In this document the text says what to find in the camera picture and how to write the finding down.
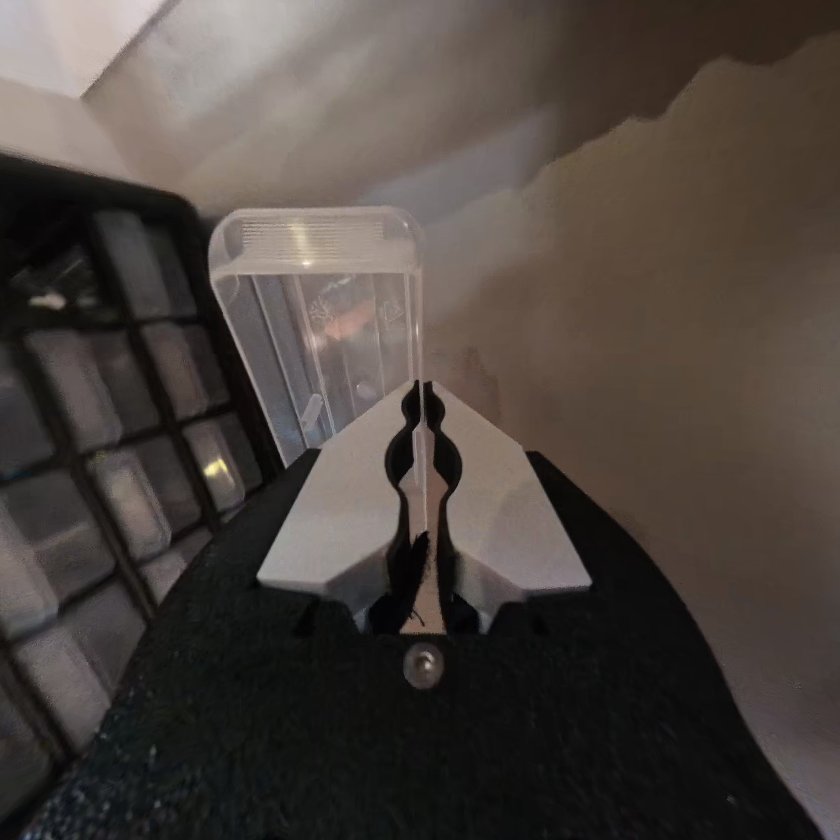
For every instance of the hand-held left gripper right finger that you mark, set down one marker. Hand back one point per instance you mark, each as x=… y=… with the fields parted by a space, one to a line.
x=518 y=525

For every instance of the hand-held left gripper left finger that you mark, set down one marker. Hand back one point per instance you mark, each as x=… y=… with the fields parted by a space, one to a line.
x=328 y=525

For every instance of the single clear plastic drawer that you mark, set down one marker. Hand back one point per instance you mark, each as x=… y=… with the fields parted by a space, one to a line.
x=315 y=243

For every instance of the black drawer cabinet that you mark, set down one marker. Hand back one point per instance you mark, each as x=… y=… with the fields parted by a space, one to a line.
x=98 y=190

